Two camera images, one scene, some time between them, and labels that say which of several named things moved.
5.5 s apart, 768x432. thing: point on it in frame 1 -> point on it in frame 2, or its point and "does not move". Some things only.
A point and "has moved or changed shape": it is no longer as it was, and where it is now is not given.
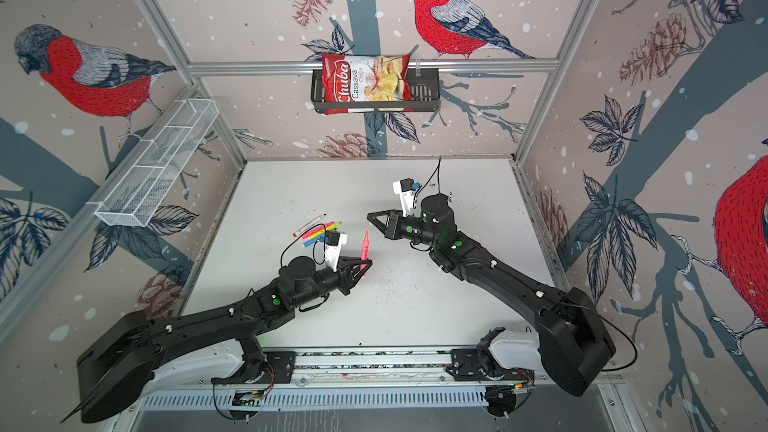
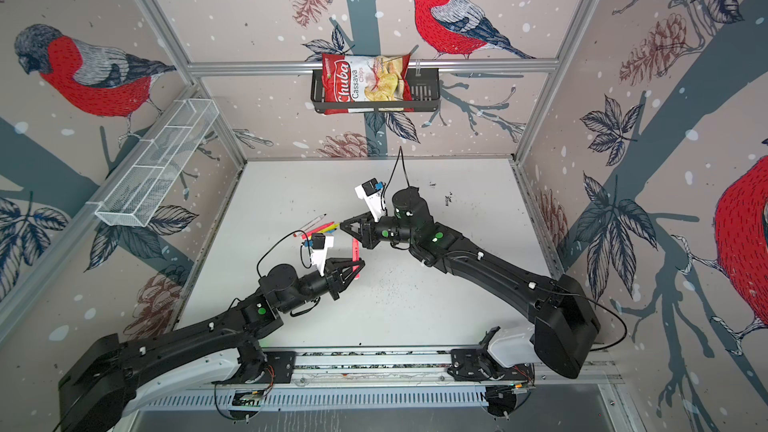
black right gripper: [386, 231] -> [367, 231]
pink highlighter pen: [317, 230] does not move
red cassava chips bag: [361, 77] does not move
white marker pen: [309, 224] does not move
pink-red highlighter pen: [365, 251] has moved or changed shape
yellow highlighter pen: [332, 227] does not move
